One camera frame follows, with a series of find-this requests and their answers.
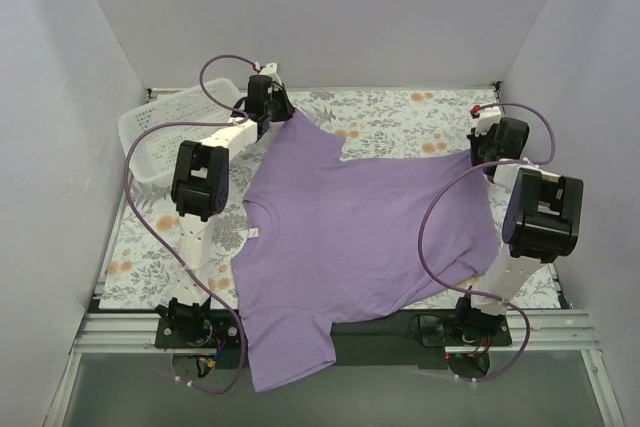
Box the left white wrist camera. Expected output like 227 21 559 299
253 62 284 90

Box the floral table mat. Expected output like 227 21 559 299
94 88 561 311

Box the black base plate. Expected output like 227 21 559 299
154 309 512 371

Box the white plastic basket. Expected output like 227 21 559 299
117 86 231 187

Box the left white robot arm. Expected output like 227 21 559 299
156 70 295 346

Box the purple t-shirt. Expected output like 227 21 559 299
231 113 499 392

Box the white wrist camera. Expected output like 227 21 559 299
470 105 502 137
253 62 284 90

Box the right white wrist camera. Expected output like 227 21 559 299
470 105 502 137

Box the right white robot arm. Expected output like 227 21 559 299
416 107 584 355

